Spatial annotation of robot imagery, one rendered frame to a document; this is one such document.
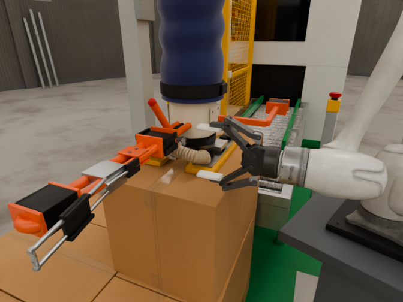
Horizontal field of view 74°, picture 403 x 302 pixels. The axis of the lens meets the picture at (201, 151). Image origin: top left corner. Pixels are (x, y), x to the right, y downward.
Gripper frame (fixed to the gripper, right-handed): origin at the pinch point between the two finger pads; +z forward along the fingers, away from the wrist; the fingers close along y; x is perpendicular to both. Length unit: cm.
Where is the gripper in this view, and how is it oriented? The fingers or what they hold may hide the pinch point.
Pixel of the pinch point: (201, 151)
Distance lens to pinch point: 70.4
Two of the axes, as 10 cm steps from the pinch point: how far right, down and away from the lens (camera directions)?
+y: 0.1, 9.2, 4.0
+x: 3.9, -3.7, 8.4
